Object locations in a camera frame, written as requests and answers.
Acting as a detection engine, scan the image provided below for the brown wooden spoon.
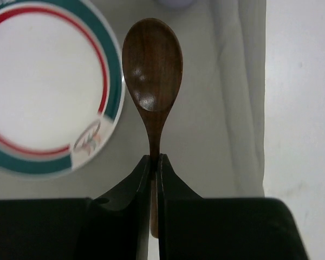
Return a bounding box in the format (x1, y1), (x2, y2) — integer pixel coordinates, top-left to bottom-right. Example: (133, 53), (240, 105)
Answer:
(122, 18), (183, 238)

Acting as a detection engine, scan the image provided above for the grey cloth placemat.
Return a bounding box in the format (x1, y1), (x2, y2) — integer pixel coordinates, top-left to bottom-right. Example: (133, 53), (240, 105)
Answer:
(95, 1), (267, 197)

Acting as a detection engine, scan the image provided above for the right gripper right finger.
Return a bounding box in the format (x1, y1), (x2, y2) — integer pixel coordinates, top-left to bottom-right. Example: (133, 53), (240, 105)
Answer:
(156, 154), (308, 259)

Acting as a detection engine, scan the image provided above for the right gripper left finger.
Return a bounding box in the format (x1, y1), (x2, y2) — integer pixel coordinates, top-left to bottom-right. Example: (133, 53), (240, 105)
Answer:
(0, 155), (150, 259)

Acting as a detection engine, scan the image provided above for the lilac plastic cup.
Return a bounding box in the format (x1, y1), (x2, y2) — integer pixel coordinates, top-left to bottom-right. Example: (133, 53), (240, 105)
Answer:
(156, 0), (195, 9)

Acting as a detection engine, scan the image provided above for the white plate green red rim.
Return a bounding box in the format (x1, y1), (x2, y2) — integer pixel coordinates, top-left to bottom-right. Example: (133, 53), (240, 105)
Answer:
(0, 1), (125, 177)

